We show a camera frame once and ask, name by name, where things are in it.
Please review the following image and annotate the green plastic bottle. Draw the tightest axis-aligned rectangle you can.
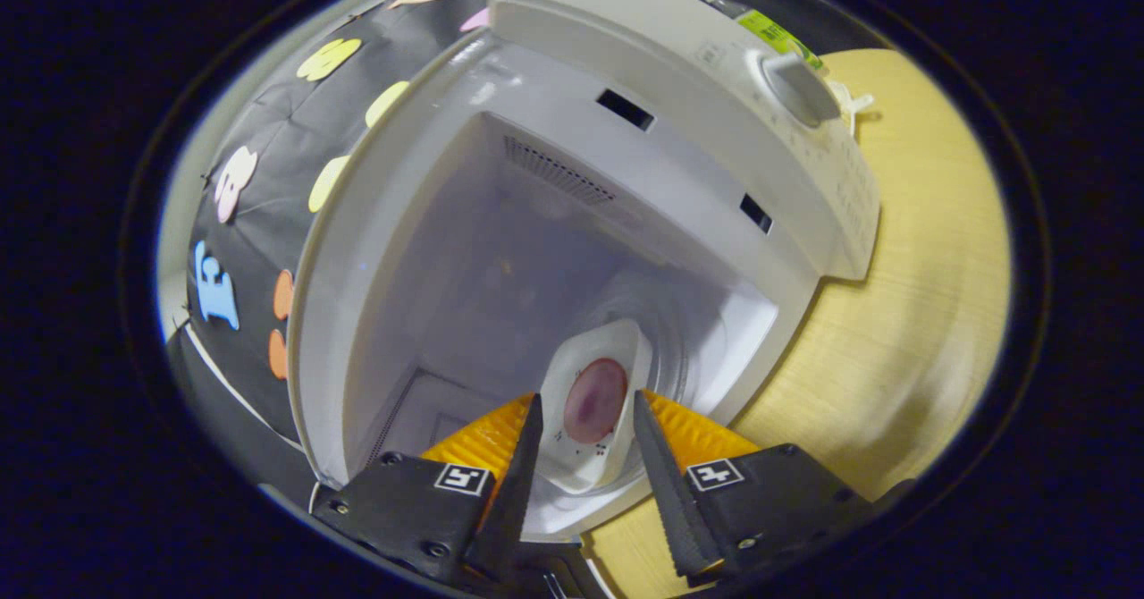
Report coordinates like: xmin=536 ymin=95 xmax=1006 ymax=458
xmin=700 ymin=0 xmax=828 ymax=72

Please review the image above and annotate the white square plate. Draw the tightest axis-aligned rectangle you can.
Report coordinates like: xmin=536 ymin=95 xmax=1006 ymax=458
xmin=539 ymin=318 xmax=654 ymax=494

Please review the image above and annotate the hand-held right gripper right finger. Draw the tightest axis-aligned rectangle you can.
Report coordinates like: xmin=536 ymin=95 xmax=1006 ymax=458
xmin=633 ymin=390 xmax=877 ymax=579

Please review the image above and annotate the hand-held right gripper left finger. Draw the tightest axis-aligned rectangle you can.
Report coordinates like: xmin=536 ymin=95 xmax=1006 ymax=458
xmin=310 ymin=392 xmax=545 ymax=584

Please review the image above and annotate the pink meat slice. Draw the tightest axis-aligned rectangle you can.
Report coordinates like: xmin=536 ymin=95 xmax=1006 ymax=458
xmin=563 ymin=358 xmax=628 ymax=444

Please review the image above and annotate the white microwave oven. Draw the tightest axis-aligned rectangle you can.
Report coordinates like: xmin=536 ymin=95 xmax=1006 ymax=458
xmin=288 ymin=0 xmax=881 ymax=542

